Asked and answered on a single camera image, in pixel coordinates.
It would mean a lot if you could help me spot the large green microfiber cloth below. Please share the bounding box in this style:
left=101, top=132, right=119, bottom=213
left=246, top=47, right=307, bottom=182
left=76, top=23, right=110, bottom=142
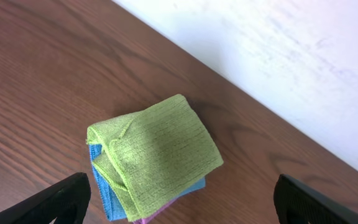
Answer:
left=87, top=94, right=223, bottom=222

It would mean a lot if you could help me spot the folded pink cloth under blue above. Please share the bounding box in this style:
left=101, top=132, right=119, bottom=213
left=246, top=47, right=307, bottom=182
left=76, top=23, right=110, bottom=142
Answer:
left=132, top=198, right=177, bottom=224

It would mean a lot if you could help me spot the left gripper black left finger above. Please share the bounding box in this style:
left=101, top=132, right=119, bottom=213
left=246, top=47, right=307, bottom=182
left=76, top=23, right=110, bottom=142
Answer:
left=0, top=172, right=91, bottom=224

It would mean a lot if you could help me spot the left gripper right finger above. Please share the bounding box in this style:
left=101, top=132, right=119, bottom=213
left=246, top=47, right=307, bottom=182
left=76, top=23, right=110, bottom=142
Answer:
left=273, top=174, right=358, bottom=224

